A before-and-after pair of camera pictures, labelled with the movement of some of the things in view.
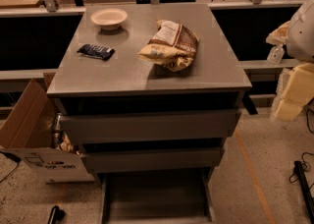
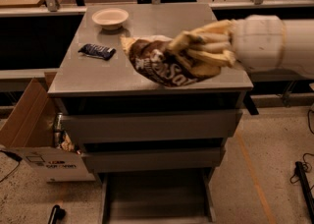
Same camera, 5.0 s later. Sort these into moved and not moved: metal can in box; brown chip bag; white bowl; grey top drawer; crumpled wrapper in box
Moved: brown chip bag
Not moved: metal can in box; white bowl; grey top drawer; crumpled wrapper in box
